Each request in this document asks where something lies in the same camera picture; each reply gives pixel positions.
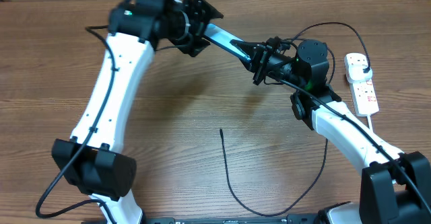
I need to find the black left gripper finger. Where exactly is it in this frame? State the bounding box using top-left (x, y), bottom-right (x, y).
top-left (177, 35), bottom-right (210, 57)
top-left (192, 0), bottom-right (224, 25)

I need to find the blue-screen smartphone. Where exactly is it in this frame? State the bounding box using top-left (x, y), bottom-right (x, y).
top-left (203, 24), bottom-right (251, 63)

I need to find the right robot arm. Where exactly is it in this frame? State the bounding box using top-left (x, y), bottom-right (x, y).
top-left (228, 37), bottom-right (430, 224)

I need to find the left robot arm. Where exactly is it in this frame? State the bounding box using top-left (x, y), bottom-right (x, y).
top-left (51, 0), bottom-right (222, 223)

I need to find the white charger plug adapter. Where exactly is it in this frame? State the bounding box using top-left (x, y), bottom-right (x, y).
top-left (346, 65), bottom-right (373, 83)

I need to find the white power strip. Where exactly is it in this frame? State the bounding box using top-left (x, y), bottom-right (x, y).
top-left (344, 52), bottom-right (379, 117)

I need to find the black charger cable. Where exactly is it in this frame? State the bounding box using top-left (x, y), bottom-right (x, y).
top-left (219, 22), bottom-right (372, 217)

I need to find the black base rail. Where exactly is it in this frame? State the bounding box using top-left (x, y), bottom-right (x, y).
top-left (80, 213), bottom-right (324, 224)

